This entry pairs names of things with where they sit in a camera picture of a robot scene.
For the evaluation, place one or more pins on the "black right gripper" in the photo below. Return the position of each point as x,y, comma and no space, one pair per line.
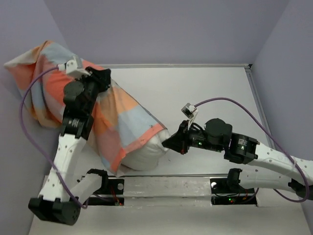
179,141

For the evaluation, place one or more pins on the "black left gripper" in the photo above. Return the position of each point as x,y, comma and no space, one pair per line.
103,76

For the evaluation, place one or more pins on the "white pillow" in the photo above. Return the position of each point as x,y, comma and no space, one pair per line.
147,157

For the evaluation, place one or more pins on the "orange blue checked pillowcase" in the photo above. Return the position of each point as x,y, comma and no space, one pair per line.
121,125

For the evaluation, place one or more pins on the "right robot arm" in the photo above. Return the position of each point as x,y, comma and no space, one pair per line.
272,169

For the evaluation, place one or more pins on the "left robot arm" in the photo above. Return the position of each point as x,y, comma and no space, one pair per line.
61,198

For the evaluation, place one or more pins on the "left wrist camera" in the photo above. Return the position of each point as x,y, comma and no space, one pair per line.
74,67

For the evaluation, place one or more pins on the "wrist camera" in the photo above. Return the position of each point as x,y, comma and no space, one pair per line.
74,67
191,112

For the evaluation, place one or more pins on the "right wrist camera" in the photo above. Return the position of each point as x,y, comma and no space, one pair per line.
191,112

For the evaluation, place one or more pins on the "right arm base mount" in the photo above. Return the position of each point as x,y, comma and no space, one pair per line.
232,193

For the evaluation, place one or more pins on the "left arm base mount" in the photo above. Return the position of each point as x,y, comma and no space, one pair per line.
107,191

